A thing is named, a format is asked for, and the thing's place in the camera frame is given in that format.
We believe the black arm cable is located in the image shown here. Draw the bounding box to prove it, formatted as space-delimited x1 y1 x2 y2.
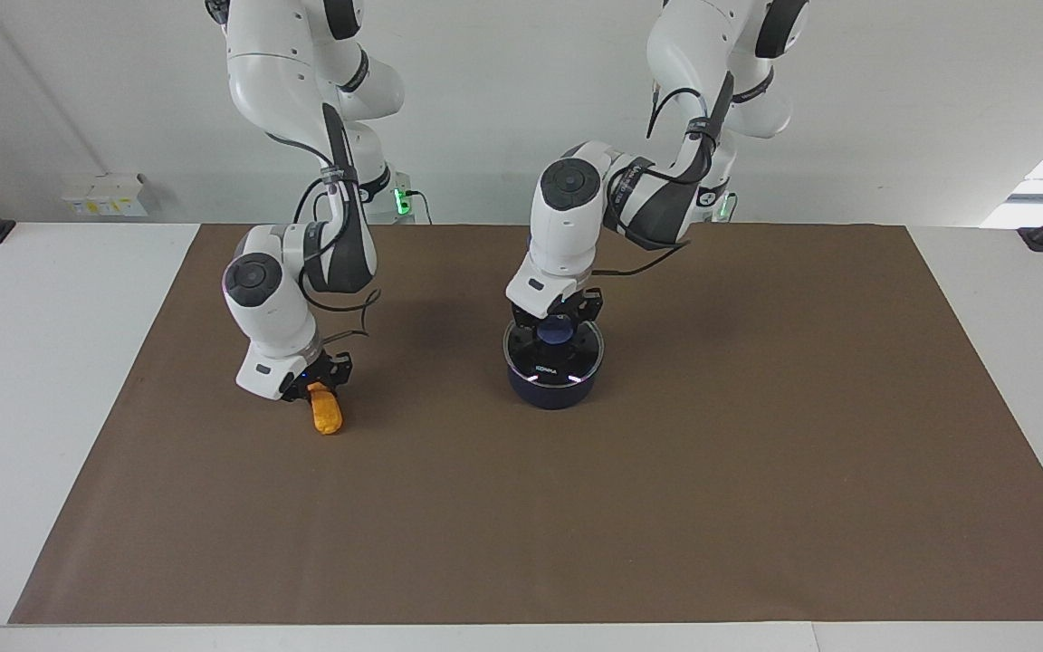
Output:
589 86 732 277
291 136 384 347

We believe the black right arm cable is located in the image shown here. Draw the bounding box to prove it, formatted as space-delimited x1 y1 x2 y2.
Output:
291 136 384 347

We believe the yellow toy corn cob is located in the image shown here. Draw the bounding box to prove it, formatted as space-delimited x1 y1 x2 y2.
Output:
307 380 344 436

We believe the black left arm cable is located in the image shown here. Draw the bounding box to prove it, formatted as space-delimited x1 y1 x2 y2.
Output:
589 86 732 277

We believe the brown table mat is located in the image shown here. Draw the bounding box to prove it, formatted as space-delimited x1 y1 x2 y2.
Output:
8 224 1043 626

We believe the dark saucepan with lavender handle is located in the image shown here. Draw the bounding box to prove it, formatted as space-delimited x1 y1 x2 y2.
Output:
503 317 606 411

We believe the glass lid with lavender knob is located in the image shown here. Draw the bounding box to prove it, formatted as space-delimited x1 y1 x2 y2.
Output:
503 317 606 383

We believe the white unit with green light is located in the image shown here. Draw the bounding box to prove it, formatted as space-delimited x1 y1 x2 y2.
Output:
390 172 434 225

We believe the white wall box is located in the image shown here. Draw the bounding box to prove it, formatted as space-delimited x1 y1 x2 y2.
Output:
62 172 149 218

